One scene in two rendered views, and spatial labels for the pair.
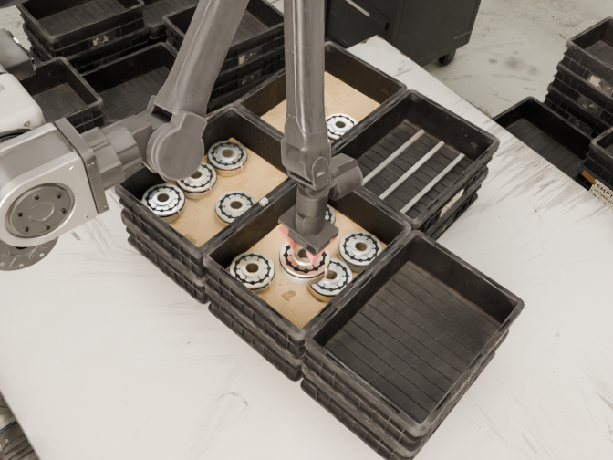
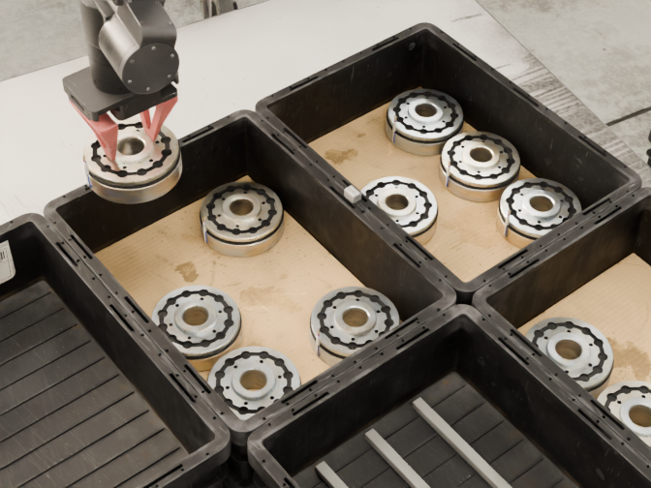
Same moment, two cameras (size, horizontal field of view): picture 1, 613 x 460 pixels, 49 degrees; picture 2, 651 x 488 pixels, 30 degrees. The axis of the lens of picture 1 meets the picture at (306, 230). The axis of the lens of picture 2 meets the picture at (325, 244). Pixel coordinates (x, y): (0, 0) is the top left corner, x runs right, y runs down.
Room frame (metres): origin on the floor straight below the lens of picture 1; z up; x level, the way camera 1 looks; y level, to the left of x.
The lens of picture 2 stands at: (1.24, -0.88, 1.93)
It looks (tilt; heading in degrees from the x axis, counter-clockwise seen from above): 47 degrees down; 104
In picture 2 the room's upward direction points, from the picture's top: 2 degrees clockwise
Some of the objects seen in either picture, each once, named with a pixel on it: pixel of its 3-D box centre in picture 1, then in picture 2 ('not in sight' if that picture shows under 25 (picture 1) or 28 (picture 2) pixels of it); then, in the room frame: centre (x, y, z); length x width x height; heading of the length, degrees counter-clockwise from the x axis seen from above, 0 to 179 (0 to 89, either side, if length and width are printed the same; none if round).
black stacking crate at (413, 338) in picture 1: (412, 335); (13, 418); (0.75, -0.25, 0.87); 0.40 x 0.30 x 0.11; 144
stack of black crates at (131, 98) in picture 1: (143, 114); not in sight; (1.94, 0.67, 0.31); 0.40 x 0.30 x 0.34; 134
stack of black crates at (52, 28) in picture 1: (90, 50); not in sight; (2.22, 0.95, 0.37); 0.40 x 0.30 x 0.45; 134
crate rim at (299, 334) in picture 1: (309, 244); (244, 258); (0.93, -0.01, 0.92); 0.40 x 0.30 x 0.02; 144
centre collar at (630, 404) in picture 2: (340, 125); (641, 416); (1.39, -0.06, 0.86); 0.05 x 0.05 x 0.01
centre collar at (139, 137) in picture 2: (305, 254); (131, 147); (0.81, 0.00, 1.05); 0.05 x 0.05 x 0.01
